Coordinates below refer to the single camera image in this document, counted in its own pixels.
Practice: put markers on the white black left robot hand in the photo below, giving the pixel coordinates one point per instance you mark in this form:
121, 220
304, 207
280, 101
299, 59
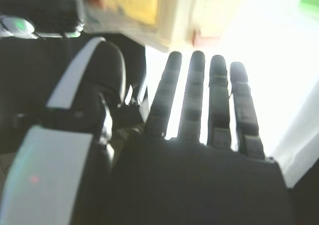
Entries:
194, 185

